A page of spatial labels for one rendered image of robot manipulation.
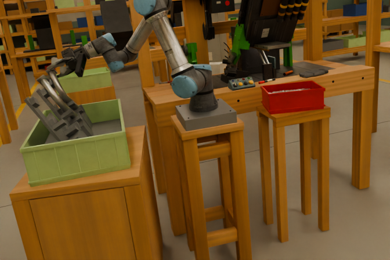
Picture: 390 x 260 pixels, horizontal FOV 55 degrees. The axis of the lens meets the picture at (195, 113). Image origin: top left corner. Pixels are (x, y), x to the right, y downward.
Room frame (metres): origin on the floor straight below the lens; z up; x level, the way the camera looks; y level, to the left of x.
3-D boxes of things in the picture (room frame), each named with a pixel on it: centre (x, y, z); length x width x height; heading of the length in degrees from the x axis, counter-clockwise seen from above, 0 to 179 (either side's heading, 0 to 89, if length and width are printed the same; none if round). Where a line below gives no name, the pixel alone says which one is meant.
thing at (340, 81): (2.33, -0.49, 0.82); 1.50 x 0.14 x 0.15; 103
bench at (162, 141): (2.60, -0.42, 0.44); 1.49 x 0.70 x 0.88; 103
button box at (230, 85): (2.26, -0.31, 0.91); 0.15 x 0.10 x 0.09; 103
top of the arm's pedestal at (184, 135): (1.86, -0.05, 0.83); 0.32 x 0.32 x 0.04; 11
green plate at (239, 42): (2.52, -0.37, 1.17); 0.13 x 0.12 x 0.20; 103
